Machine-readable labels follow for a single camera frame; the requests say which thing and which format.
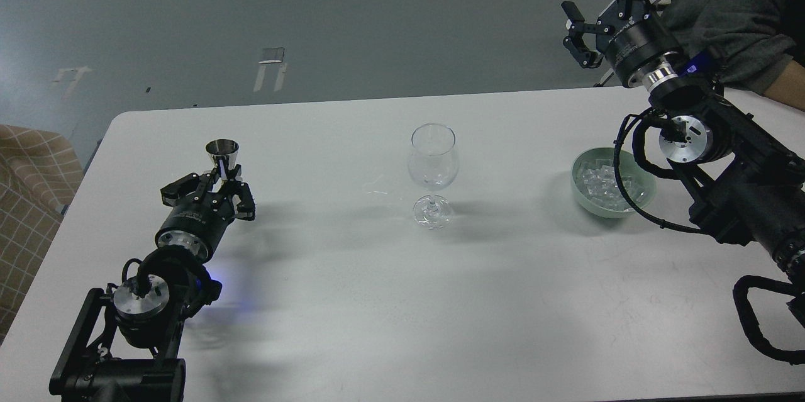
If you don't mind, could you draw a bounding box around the person in grey clothes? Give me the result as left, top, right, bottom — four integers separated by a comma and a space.
662, 0, 804, 110

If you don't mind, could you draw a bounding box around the clear ice cubes pile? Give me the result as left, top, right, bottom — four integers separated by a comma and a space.
573, 159, 649, 213

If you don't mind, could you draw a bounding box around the clear wine glass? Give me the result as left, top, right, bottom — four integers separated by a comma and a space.
406, 122, 460, 230

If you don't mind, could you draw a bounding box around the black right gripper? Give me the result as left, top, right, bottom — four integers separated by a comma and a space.
561, 0, 684, 88

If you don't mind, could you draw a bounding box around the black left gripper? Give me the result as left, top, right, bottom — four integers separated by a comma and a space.
155, 166, 256, 262

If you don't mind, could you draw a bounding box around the steel double jigger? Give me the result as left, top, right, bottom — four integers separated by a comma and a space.
204, 138, 242, 183

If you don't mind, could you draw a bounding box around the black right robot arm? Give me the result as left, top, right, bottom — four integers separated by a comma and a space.
562, 0, 803, 365

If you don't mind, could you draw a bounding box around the plaid brown cloth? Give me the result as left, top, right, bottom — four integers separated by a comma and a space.
1, 125, 84, 339

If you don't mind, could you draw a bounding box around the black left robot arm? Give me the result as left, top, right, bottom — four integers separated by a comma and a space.
48, 159, 256, 401

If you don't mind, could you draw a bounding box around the green bowl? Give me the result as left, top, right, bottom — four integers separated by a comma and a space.
570, 147, 657, 219

